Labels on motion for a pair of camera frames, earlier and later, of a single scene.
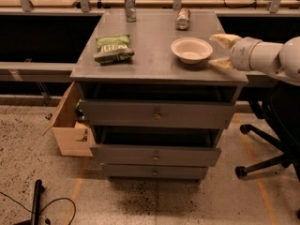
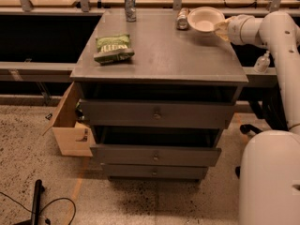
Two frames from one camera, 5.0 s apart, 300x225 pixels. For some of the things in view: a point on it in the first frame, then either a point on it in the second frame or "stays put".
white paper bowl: (191, 50) to (203, 19)
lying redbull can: (183, 19) stays put
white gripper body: (242, 54) to (236, 29)
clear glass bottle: (129, 4) stays put
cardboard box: (73, 139) stays put
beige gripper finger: (226, 39) to (222, 30)
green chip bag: (113, 49) stays put
